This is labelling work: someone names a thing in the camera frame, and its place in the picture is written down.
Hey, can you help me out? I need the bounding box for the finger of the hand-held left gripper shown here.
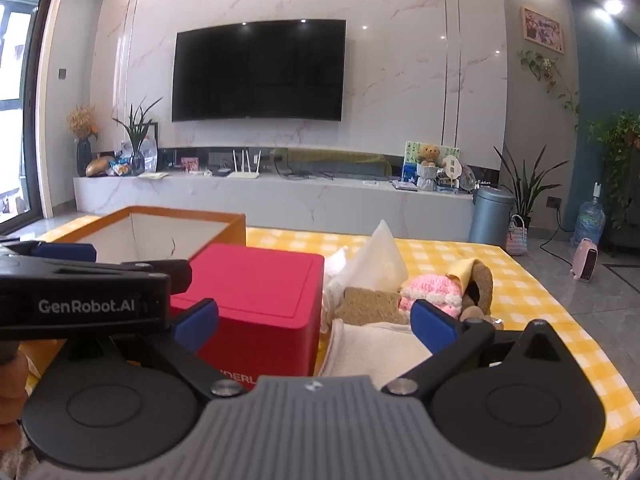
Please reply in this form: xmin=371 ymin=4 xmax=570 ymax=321
xmin=0 ymin=241 xmax=98 ymax=266
xmin=107 ymin=259 xmax=193 ymax=295

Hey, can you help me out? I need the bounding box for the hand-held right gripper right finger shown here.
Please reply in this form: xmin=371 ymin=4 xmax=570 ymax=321
xmin=382 ymin=299 xmax=563 ymax=396

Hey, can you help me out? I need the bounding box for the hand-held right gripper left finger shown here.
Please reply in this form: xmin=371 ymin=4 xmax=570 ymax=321
xmin=95 ymin=298 xmax=248 ymax=403

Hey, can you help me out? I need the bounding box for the orange wooden box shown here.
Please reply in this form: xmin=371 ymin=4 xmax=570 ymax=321
xmin=72 ymin=206 xmax=247 ymax=267

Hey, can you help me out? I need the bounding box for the red box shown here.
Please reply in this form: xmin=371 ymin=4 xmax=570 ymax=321
xmin=169 ymin=244 xmax=326 ymax=393

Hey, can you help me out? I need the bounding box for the person's left hand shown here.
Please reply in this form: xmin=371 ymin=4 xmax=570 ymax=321
xmin=0 ymin=352 xmax=31 ymax=428

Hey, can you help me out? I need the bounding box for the pink crochet toy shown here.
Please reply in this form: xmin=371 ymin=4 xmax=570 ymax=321
xmin=398 ymin=275 xmax=463 ymax=318

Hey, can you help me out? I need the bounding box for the white towel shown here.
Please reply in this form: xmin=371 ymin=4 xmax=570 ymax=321
xmin=315 ymin=319 xmax=434 ymax=379

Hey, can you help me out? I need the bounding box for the yellow cloth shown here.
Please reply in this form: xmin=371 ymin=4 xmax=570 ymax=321
xmin=446 ymin=259 xmax=484 ymax=301

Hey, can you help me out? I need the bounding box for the brown loofah slipper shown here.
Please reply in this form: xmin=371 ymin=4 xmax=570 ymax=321
xmin=461 ymin=260 xmax=496 ymax=322

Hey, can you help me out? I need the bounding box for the translucent white plastic bag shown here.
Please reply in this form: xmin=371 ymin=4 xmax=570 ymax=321
xmin=345 ymin=220 xmax=411 ymax=292

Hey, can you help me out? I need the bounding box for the golden gourd ornament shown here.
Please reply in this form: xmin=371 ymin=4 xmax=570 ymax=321
xmin=86 ymin=156 xmax=116 ymax=177

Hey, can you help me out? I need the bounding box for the dark vase with dried flowers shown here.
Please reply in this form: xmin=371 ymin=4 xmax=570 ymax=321
xmin=66 ymin=105 xmax=99 ymax=177

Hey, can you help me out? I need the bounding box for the glass vase with green plant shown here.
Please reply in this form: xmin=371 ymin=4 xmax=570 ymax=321
xmin=112 ymin=97 xmax=164 ymax=177

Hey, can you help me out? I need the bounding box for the woven basket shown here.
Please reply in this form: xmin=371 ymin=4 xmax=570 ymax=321
xmin=506 ymin=215 xmax=529 ymax=256

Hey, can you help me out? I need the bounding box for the white router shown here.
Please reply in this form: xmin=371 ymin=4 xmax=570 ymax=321
xmin=227 ymin=149 xmax=262 ymax=179

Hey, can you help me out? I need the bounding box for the blue trash can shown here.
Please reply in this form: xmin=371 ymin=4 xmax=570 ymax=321
xmin=468 ymin=186 xmax=515 ymax=247

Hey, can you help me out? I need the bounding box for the yellow checked blanket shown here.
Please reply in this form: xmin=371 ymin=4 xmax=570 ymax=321
xmin=25 ymin=212 xmax=640 ymax=461

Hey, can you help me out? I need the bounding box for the white marble TV console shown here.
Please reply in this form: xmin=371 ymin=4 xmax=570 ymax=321
xmin=73 ymin=146 xmax=501 ymax=235

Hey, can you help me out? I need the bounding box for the sliding glass door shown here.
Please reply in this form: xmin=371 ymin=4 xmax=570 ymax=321
xmin=0 ymin=0 xmax=58 ymax=237

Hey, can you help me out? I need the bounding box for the teddy bear bouquet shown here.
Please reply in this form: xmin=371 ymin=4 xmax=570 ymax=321
xmin=414 ymin=144 xmax=442 ymax=192

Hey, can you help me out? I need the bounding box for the pink heater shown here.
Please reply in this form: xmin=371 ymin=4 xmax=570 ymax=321
xmin=571 ymin=238 xmax=600 ymax=281

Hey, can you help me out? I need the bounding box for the potted snake plant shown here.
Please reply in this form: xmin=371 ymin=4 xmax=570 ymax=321
xmin=494 ymin=146 xmax=571 ymax=231

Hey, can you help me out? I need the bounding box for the green picture board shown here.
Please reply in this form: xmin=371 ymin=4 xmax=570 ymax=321
xmin=402 ymin=141 xmax=461 ymax=183

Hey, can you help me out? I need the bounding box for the blue water bottle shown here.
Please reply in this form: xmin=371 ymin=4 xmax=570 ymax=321
xmin=575 ymin=182 xmax=607 ymax=247

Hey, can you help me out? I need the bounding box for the large leafy potted plant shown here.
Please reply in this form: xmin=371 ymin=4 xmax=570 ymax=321
xmin=587 ymin=112 xmax=640 ymax=231

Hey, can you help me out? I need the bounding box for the hanging vine plant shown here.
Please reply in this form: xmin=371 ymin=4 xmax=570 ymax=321
xmin=518 ymin=49 xmax=581 ymax=127

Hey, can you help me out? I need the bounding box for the black photo frame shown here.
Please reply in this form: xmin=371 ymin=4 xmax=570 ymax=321
xmin=144 ymin=122 xmax=160 ymax=171

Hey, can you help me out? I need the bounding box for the black power cable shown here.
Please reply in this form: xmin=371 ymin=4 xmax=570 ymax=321
xmin=539 ymin=210 xmax=577 ymax=267

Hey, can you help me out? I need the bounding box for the black cable bundle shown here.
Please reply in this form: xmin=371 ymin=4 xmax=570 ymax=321
xmin=272 ymin=156 xmax=332 ymax=181

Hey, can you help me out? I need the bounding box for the black wall television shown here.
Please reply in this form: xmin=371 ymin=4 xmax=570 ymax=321
xmin=171 ymin=19 xmax=347 ymax=122

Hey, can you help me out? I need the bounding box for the framed wall picture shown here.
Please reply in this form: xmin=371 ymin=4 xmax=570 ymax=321
xmin=520 ymin=6 xmax=565 ymax=54

